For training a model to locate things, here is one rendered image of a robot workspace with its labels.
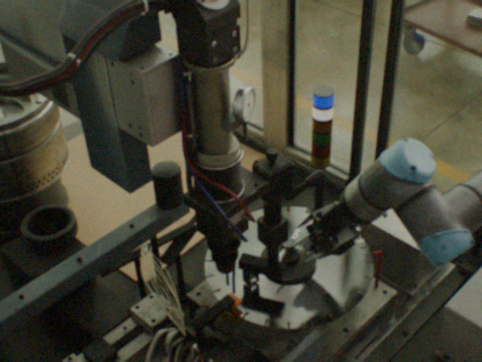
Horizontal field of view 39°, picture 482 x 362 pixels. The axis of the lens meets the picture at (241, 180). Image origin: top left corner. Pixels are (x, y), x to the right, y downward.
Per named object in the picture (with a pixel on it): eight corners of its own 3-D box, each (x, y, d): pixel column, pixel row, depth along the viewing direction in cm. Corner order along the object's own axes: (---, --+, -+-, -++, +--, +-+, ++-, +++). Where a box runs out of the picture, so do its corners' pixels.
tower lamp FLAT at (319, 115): (320, 107, 149) (321, 96, 148) (337, 115, 147) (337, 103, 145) (308, 116, 147) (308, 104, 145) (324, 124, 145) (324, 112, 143)
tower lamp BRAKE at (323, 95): (321, 95, 147) (322, 83, 146) (337, 103, 145) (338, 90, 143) (308, 103, 145) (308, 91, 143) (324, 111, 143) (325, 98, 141)
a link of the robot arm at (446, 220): (502, 227, 103) (458, 168, 106) (451, 259, 98) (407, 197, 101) (474, 245, 110) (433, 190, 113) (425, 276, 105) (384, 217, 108)
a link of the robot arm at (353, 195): (377, 166, 115) (405, 205, 113) (362, 179, 118) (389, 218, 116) (348, 178, 110) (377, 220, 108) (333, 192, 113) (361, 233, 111)
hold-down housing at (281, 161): (276, 228, 124) (276, 137, 111) (293, 242, 121) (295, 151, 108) (252, 241, 121) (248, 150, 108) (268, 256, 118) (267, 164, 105)
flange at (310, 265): (262, 240, 139) (262, 231, 137) (317, 243, 138) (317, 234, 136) (257, 280, 130) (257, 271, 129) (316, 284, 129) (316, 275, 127)
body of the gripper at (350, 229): (294, 227, 122) (329, 193, 112) (325, 212, 127) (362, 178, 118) (317, 263, 120) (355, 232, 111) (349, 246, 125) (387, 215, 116)
